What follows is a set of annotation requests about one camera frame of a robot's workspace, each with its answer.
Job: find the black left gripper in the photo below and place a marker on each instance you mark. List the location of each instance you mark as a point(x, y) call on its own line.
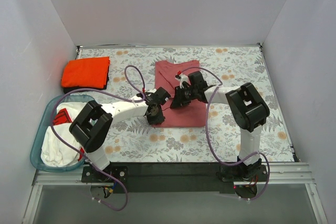
point(155, 115)

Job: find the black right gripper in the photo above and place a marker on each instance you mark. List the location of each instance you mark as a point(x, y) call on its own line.
point(197, 88)

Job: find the pink t-shirt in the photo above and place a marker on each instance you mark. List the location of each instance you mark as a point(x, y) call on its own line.
point(192, 115)

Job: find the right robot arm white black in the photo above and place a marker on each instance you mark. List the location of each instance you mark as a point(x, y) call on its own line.
point(248, 108)

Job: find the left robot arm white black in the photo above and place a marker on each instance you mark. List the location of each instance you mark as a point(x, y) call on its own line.
point(91, 126)

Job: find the floral tablecloth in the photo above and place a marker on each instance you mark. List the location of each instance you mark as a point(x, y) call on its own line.
point(135, 141)

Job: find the folded orange t-shirt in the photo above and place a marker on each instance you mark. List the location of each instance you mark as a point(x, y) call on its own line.
point(105, 61)

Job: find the folded black t-shirt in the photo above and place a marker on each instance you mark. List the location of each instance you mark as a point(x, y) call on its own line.
point(78, 90)

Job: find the white t-shirt red print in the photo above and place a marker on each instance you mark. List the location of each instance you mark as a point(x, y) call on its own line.
point(54, 153)

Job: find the teal plastic basket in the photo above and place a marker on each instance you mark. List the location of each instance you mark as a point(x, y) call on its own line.
point(35, 153)

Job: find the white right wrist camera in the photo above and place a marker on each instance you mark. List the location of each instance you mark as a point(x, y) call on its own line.
point(181, 78)

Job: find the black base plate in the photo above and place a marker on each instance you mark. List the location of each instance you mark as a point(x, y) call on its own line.
point(186, 177)

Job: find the aluminium frame rail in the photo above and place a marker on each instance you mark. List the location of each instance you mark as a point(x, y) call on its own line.
point(289, 195)

